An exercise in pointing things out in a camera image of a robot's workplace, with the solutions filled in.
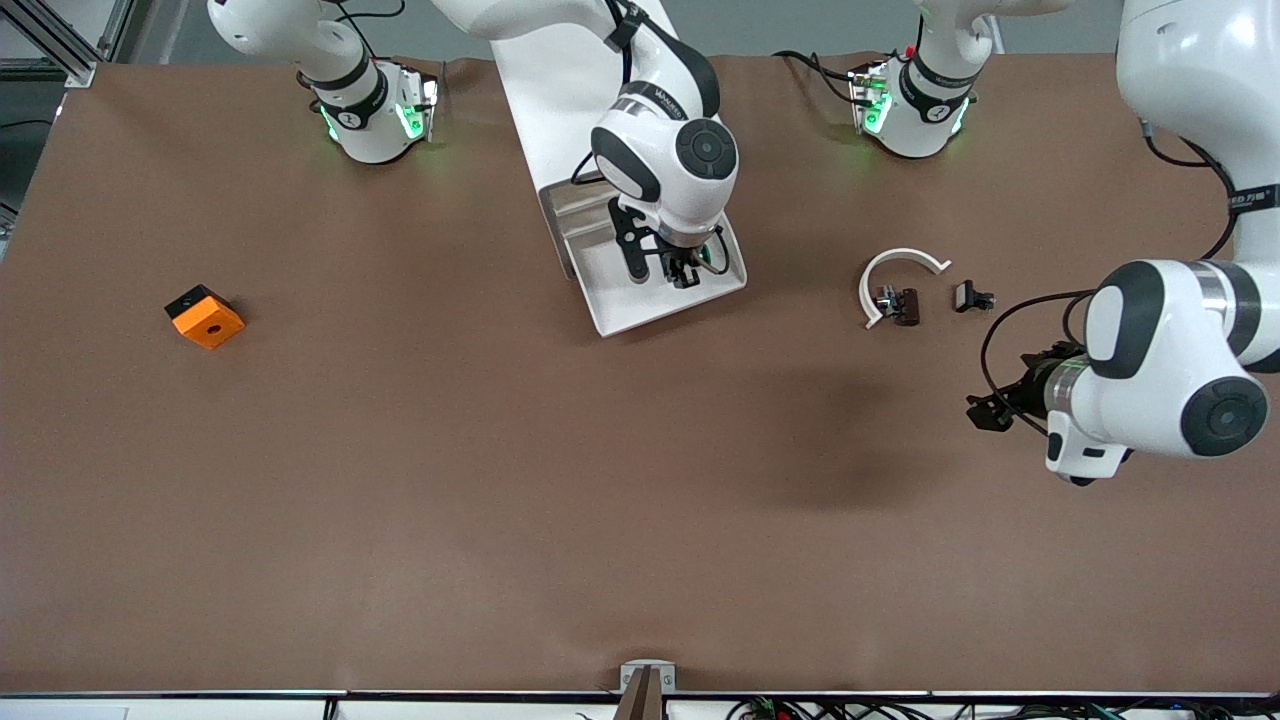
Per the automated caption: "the brown table mat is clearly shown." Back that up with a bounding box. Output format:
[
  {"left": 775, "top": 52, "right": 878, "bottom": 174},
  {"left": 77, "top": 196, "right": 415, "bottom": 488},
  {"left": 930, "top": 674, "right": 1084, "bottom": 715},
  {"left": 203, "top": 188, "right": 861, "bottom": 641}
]
[{"left": 0, "top": 50, "right": 1280, "bottom": 696}]

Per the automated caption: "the orange and black box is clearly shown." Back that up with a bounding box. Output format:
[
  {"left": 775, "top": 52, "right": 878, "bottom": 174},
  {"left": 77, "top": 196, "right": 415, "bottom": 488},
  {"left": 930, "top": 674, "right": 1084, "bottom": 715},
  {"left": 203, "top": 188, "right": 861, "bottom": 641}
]
[{"left": 165, "top": 285, "right": 246, "bottom": 350}]

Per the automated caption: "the black table edge strip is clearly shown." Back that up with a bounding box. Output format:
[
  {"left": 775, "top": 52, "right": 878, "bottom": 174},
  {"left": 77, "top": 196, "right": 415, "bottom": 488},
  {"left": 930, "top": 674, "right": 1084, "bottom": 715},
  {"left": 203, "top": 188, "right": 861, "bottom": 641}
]
[{"left": 0, "top": 688, "right": 1280, "bottom": 701}]

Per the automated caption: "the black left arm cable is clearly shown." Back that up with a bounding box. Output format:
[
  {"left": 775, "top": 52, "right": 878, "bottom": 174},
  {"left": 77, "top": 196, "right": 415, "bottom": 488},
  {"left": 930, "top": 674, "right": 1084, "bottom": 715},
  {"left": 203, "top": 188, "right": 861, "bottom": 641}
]
[{"left": 980, "top": 118, "right": 1246, "bottom": 436}]

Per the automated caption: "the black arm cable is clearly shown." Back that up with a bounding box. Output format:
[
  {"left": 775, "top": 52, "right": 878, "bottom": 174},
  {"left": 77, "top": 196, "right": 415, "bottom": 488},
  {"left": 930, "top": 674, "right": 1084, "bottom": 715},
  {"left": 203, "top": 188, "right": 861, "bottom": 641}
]
[
  {"left": 570, "top": 0, "right": 733, "bottom": 276},
  {"left": 980, "top": 118, "right": 1246, "bottom": 436}
]

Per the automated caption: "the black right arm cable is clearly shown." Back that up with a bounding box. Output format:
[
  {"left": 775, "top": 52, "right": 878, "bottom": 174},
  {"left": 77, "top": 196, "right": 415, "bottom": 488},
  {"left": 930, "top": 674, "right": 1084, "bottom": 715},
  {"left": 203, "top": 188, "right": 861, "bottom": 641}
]
[{"left": 570, "top": 0, "right": 733, "bottom": 276}]

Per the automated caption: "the white curved plastic ring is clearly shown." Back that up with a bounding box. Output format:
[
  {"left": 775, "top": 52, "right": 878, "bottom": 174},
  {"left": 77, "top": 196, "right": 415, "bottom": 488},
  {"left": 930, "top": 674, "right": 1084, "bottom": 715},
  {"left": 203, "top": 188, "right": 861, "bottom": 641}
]
[{"left": 858, "top": 248, "right": 953, "bottom": 331}]

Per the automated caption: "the black base cable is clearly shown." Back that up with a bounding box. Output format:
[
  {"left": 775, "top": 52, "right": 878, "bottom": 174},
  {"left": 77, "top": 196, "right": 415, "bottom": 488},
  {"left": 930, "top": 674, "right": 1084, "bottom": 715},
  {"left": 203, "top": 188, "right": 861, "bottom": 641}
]
[{"left": 775, "top": 48, "right": 863, "bottom": 106}]

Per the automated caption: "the tangled cable bundle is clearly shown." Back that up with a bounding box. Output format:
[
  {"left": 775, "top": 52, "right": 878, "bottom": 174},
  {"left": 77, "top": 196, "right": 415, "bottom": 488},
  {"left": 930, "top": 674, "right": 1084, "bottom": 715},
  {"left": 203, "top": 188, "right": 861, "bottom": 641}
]
[{"left": 725, "top": 697, "right": 1280, "bottom": 720}]

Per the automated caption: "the metal bracket with strut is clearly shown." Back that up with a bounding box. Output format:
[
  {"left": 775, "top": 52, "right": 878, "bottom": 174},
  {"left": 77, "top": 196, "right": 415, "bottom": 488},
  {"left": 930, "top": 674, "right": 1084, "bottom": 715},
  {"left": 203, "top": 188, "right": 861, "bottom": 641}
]
[{"left": 620, "top": 660, "right": 678, "bottom": 720}]

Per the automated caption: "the aluminium frame profile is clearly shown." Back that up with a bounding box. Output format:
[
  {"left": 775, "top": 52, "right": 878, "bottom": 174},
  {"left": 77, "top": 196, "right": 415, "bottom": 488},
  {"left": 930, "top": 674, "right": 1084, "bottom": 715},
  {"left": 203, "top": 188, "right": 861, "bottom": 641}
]
[{"left": 0, "top": 0, "right": 126, "bottom": 89}]

